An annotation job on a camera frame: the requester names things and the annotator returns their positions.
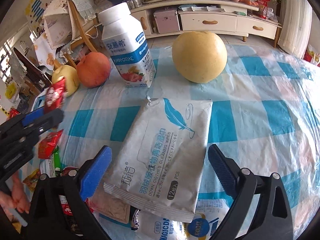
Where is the white wet wipes pack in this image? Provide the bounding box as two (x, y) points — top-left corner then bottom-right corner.
(104, 98), (213, 222)

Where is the blue checkered tablecloth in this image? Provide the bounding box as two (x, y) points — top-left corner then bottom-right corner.
(59, 45), (319, 238)

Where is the red orange apple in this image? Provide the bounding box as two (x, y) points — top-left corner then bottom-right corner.
(76, 52), (111, 88)

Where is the dark wooden chair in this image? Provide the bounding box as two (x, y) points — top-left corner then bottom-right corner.
(14, 48), (52, 92)

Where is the wooden dining chair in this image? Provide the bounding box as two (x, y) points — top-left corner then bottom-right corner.
(43, 0), (99, 69)

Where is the large yellow pear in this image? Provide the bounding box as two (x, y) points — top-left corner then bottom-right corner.
(172, 31), (227, 83)

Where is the left hand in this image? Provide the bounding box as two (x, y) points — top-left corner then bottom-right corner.
(1, 172), (30, 213)

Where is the white Magic milk pouch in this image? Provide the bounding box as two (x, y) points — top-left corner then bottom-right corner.
(131, 199), (229, 239)

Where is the white yogurt drink bottle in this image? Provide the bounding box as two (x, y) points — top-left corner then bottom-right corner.
(98, 2), (156, 88)

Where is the red candy wrapper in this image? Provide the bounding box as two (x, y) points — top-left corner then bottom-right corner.
(43, 76), (67, 113)

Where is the white TV cabinet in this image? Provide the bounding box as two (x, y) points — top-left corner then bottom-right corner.
(131, 0), (282, 44)

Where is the red snack wrapper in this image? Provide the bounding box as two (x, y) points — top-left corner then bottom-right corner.
(38, 129), (63, 159)

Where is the pink storage box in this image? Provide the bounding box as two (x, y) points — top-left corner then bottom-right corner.
(153, 7), (180, 34)

